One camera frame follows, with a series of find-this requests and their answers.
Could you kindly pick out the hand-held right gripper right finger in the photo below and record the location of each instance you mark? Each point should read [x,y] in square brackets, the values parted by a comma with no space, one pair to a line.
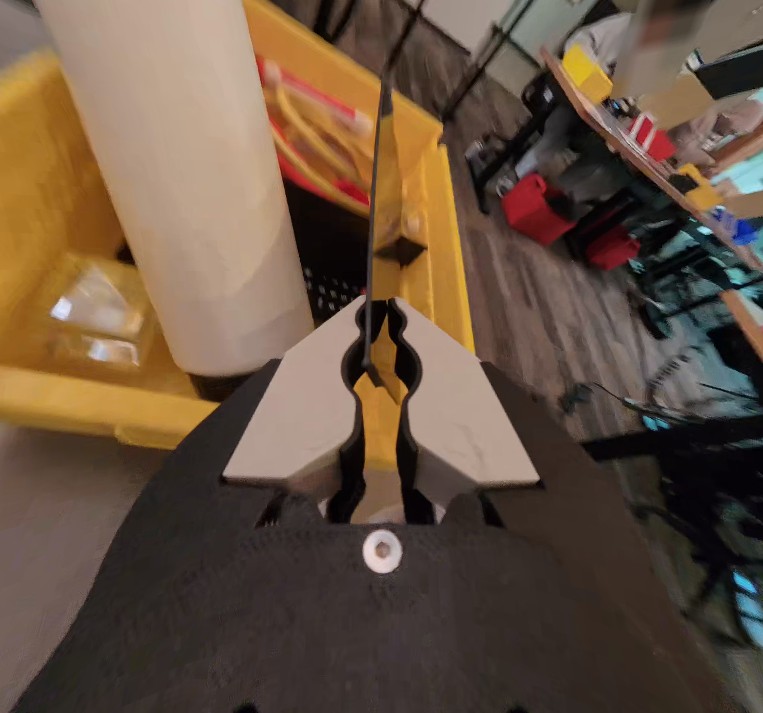
[465,427]

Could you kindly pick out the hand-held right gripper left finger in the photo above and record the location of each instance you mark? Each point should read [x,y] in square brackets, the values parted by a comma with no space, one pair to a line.
[298,427]

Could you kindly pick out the translucent acrylic cube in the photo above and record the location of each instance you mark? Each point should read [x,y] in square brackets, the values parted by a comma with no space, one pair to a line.
[98,320]

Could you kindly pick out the white bottle with black cap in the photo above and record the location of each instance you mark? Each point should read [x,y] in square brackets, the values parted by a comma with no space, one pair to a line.
[167,159]

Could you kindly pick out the thin black acrylic sheet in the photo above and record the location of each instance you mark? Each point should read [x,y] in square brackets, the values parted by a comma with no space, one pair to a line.
[381,111]

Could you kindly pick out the yellow plastic bin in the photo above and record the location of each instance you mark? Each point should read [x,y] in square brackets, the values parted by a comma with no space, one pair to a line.
[59,188]

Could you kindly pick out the black dotted object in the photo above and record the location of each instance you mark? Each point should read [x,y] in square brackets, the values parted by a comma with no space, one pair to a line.
[328,260]

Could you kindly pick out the red packet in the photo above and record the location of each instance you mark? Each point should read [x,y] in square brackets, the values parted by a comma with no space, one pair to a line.
[351,191]

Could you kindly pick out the red and white marker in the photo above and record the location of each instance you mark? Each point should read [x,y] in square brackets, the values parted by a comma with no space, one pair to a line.
[334,108]

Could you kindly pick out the small yellow bin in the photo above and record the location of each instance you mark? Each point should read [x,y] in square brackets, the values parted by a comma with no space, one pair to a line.
[587,72]
[700,191]

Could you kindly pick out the long wooden workbench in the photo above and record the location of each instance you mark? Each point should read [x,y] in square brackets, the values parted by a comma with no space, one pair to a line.
[602,123]

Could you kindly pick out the small blue bin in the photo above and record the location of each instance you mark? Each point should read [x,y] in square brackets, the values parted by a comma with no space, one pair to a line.
[736,227]

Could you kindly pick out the red plastic bin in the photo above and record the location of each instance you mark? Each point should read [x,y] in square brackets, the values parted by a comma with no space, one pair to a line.
[655,141]

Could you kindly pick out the dark board with cardboard back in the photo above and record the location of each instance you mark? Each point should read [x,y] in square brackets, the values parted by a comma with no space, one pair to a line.
[727,75]

